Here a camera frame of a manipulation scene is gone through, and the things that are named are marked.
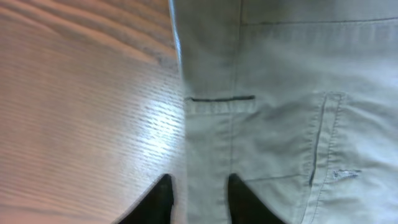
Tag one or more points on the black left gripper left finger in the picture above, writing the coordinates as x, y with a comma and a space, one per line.
155, 207

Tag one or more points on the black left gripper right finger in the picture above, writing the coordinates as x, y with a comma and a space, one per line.
245, 207

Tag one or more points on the beige khaki shorts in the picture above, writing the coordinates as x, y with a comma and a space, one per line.
299, 98

